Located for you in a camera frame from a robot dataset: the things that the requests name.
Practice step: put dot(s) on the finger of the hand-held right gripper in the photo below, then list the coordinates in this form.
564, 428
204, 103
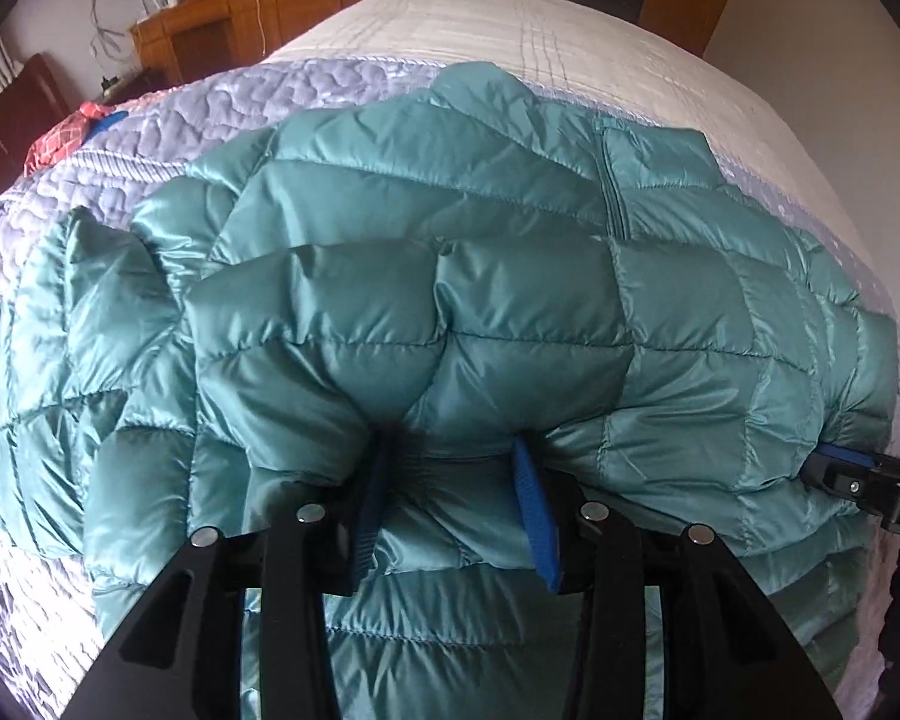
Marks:
832, 465

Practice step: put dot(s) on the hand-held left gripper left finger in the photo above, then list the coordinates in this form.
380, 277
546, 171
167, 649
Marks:
371, 517

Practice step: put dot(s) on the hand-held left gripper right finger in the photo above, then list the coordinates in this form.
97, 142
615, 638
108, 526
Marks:
534, 517

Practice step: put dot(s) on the teal quilted puffer jacket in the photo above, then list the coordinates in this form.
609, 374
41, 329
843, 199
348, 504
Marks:
495, 240

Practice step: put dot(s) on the lavender quilted floral bedspread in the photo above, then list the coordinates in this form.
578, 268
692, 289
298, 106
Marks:
217, 105

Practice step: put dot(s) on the cream woven bed mat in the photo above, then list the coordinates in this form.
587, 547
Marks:
532, 30

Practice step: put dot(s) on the red patterned cloth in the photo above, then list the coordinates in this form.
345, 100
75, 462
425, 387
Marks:
56, 139

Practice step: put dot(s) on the wooden desk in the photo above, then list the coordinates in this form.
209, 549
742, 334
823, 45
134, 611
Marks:
195, 30

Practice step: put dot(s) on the dark wooden headboard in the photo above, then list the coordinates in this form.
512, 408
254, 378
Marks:
15, 135

